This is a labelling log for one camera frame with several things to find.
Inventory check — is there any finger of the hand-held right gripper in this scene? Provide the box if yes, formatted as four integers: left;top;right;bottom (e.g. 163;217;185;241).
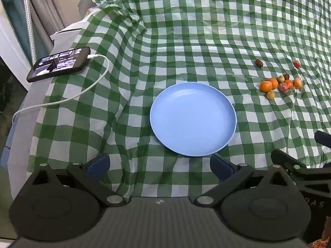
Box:
270;148;331;184
314;131;331;151

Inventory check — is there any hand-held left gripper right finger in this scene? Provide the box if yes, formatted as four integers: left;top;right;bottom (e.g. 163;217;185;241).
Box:
193;154;300;207

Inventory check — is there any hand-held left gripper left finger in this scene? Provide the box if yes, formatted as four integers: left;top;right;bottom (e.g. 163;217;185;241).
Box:
31;153;125;207

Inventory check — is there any blue plate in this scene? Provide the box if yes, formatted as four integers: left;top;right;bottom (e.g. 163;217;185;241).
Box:
150;82;237;157

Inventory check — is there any person's floral clothing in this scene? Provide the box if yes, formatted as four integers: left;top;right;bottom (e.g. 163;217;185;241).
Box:
309;234;331;248

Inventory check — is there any grey bed sheet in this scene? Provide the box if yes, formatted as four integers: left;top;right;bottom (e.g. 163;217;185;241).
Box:
6;26;86;199

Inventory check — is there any black smartphone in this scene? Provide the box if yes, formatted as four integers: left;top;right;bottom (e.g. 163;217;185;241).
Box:
26;46;91;83

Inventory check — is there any green checkered tablecloth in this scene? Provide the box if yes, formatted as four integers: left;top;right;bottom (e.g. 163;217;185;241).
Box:
32;0;331;199

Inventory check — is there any white cabinet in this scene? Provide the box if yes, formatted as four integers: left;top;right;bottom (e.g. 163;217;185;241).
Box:
0;21;32;92

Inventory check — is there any white dotted pole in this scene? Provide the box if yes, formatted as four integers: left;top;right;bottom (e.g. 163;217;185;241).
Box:
23;0;36;57

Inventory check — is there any beige curtain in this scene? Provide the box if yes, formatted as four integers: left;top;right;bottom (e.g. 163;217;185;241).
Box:
24;0;66;48

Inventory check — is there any teal curtain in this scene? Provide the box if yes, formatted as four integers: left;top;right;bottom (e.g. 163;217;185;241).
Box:
0;0;35;66

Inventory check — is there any white charging cable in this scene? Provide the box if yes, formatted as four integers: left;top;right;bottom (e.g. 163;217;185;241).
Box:
12;54;110;124

